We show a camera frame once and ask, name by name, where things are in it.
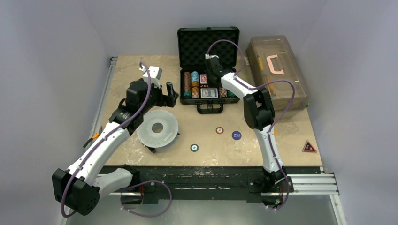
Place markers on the blue small blind button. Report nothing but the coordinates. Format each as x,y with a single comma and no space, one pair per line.
236,135

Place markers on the translucent plastic toolbox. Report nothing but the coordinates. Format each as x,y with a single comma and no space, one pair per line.
272,58

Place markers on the aluminium frame rail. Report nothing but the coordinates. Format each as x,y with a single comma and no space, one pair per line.
314,184

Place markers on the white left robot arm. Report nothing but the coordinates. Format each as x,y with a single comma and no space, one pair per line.
79,188

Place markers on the peach chip stack right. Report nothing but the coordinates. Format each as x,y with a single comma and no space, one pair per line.
223,92

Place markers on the orange yellow chip stack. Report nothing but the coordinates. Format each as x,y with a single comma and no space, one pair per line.
195,89

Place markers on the red poker chip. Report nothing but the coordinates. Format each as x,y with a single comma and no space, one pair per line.
219,130

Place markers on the light blue chip stack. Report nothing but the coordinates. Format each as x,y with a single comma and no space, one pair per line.
194,76

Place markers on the green fifty poker chip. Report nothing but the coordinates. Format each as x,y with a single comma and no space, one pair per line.
194,147

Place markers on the red triangle warning sticker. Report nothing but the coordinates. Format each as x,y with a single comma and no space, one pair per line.
308,147

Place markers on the white perforated cable spool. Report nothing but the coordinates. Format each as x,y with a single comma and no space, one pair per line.
159,131

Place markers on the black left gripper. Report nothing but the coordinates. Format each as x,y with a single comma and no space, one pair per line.
164,100

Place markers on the red playing card deck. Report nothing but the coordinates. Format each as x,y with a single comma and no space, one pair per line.
203,79

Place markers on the dark green chip stack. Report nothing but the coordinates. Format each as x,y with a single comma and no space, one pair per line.
230,94

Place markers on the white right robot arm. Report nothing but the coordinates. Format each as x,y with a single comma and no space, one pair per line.
259,115

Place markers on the blue playing card deck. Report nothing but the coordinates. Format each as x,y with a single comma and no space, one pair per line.
209,93

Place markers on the long brown chip stack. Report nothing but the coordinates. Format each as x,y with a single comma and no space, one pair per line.
187,85

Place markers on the black poker set case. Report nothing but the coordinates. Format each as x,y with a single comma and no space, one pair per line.
193,44

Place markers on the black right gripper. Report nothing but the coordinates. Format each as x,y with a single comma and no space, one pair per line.
213,69

